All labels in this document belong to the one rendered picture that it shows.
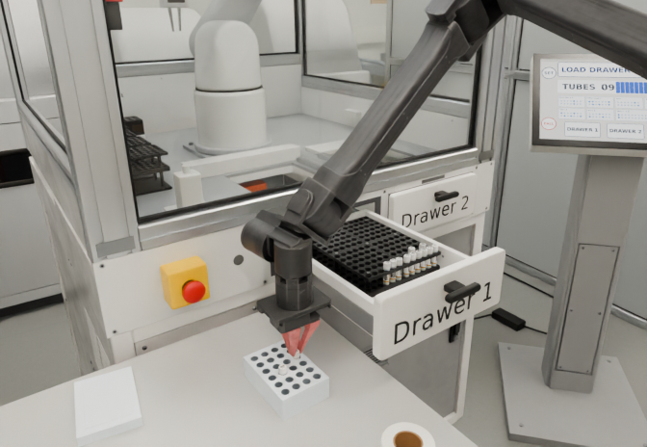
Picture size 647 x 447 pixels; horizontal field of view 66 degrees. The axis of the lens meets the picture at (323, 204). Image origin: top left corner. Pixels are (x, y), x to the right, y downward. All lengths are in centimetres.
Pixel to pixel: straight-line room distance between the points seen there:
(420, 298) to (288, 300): 21
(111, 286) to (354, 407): 45
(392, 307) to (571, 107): 103
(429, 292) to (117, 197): 52
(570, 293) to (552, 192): 94
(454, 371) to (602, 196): 71
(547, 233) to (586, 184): 109
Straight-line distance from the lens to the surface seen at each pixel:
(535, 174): 277
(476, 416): 197
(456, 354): 167
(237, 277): 101
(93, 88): 83
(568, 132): 160
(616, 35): 71
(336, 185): 73
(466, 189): 134
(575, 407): 206
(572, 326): 196
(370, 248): 97
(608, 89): 170
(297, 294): 76
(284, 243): 73
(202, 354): 95
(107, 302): 94
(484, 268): 91
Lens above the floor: 132
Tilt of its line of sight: 21 degrees down
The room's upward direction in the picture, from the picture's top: 1 degrees counter-clockwise
